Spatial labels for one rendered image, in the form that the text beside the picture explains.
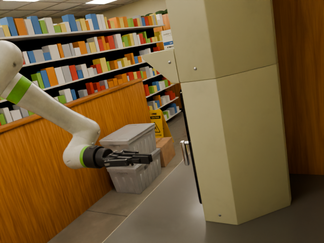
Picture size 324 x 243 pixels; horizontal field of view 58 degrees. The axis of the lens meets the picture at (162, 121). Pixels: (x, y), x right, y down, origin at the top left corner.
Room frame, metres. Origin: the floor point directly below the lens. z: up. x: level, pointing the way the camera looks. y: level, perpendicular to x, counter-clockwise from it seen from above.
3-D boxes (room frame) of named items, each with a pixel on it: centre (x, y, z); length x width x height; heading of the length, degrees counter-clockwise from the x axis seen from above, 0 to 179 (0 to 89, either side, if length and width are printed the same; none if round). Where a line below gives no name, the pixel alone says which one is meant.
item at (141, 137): (3.29, 0.41, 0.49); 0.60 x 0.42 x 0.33; 149
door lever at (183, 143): (0.93, -0.07, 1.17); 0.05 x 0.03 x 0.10; 58
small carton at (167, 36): (0.99, -0.08, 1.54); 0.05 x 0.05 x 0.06; 77
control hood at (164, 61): (1.03, -0.11, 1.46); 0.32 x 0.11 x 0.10; 149
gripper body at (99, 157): (1.11, 0.23, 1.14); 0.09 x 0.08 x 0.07; 58
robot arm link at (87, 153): (1.15, 0.30, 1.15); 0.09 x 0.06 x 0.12; 148
